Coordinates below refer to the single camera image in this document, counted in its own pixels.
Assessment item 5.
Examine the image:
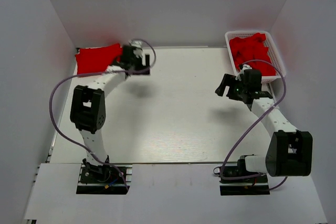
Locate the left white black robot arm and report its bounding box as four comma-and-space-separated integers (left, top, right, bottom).
70, 43, 150, 182

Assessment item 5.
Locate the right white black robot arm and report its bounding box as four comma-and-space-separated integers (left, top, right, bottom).
215, 65, 313, 182

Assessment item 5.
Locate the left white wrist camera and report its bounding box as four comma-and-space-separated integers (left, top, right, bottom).
129, 40, 143, 58

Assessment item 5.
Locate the red t shirt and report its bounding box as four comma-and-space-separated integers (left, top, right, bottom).
75, 44, 123, 74

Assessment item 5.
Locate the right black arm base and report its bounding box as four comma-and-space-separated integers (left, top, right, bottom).
213, 159, 270, 196

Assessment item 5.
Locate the white plastic basket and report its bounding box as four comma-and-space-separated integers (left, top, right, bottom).
225, 30, 286, 77

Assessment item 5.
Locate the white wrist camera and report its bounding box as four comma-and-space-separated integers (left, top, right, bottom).
236, 64, 251, 81
129, 40, 143, 58

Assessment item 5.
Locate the red shirts pile in basket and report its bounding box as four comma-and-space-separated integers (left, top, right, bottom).
229, 33, 276, 76

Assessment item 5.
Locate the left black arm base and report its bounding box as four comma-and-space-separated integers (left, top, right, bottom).
76, 159, 132, 195

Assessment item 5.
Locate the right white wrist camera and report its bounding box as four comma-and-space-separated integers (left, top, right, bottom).
236, 64, 251, 81

